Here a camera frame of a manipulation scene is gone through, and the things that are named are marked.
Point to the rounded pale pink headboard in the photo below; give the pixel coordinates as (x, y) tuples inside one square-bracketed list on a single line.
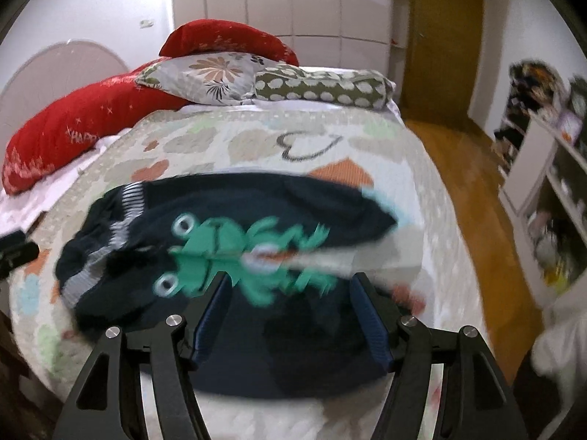
[(51, 74)]

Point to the brown wooden door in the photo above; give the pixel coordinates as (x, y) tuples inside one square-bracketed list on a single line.
[(445, 39)]

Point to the long red pillow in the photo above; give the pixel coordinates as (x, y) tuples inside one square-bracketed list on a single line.
[(71, 125)]

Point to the glossy white wardrobe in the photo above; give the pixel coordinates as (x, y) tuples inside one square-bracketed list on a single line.
[(352, 34)]

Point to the red pillow at back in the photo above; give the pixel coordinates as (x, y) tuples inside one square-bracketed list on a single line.
[(213, 35)]

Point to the white open shelf unit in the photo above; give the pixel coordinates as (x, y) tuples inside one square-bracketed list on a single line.
[(541, 144)]

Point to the navy frog print pants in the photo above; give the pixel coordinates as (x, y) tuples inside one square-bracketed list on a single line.
[(146, 250)]

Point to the heart pattern quilted bedspread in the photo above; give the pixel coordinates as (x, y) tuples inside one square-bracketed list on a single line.
[(361, 149)]

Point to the grey floral pillow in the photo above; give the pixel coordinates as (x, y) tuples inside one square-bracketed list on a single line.
[(225, 78)]

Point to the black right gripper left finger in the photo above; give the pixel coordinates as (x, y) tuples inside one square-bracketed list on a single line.
[(106, 400)]

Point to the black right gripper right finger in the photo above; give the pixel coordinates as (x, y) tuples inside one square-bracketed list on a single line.
[(475, 401)]

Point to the white wall switch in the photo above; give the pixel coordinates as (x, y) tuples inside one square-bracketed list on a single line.
[(146, 23)]

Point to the olive white spotted bolster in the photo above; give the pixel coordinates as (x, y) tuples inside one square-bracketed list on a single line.
[(360, 88)]

